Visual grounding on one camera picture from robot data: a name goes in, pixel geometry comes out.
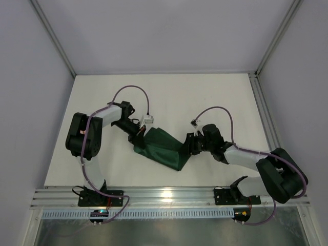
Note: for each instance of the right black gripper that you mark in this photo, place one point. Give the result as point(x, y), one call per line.
point(191, 143)

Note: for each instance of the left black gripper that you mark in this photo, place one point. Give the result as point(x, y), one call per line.
point(138, 137)

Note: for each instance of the dark green cloth napkin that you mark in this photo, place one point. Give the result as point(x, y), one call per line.
point(163, 148)

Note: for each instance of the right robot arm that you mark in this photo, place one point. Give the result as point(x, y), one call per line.
point(279, 176)

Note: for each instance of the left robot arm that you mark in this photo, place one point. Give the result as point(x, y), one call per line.
point(84, 142)

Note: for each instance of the left black controller board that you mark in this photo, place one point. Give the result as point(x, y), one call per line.
point(99, 216)

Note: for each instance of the black controller board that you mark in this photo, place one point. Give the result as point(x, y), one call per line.
point(241, 215)
point(99, 216)

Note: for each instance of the right black controller board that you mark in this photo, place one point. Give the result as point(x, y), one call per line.
point(241, 215)

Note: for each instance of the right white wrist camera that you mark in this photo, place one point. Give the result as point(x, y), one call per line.
point(197, 127)

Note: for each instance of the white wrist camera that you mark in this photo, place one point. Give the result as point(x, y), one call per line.
point(197, 127)
point(146, 119)

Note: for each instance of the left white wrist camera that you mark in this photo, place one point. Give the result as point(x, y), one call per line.
point(146, 119)

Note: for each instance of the front aluminium rail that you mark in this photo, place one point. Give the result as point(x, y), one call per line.
point(140, 197)

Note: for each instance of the aluminium rail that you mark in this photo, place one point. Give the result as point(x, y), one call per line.
point(270, 130)
point(140, 197)

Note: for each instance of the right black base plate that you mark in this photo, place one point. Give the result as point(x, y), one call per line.
point(223, 196)

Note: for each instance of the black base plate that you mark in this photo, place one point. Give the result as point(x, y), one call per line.
point(91, 198)
point(223, 196)

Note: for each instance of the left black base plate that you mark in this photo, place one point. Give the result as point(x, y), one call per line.
point(91, 198)

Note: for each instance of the slotted grey cable duct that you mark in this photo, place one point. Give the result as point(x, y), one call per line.
point(177, 213)

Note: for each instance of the right side aluminium rail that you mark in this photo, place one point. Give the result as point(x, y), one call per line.
point(270, 130)

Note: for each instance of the left rear frame post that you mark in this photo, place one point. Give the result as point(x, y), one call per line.
point(52, 35)

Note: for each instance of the frame post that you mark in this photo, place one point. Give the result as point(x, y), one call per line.
point(283, 27)
point(52, 35)

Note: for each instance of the right rear frame post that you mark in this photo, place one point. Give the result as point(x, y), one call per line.
point(283, 27)

